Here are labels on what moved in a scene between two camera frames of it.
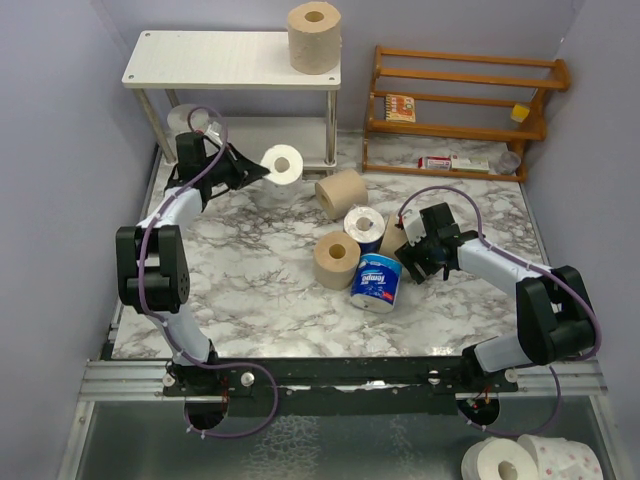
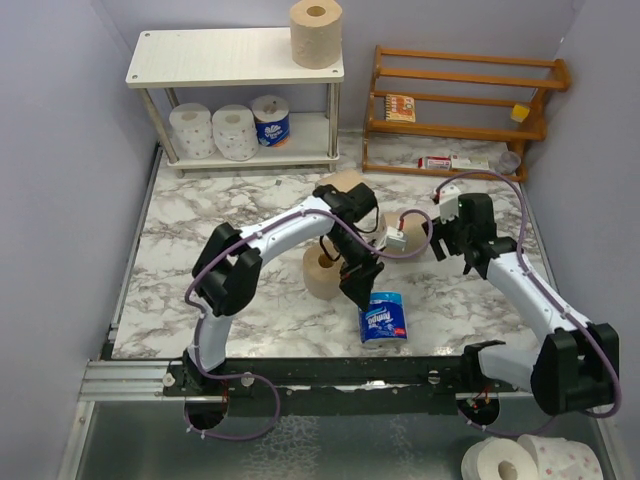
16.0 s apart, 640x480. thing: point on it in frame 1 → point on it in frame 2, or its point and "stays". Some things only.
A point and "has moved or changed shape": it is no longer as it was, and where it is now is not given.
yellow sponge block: (519, 113) stays
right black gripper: (409, 255) → (441, 231)
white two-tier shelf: (257, 61) stays
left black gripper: (244, 168) → (358, 277)
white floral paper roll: (188, 118) stays
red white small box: (434, 162) stays
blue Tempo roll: (375, 282) has moved or changed shape
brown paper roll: (314, 37) stays
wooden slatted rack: (457, 115) stays
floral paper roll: (558, 458) stays
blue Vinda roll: (367, 224) has moved or changed shape
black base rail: (340, 386) stays
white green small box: (469, 164) stays
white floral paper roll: (283, 185) → (235, 133)
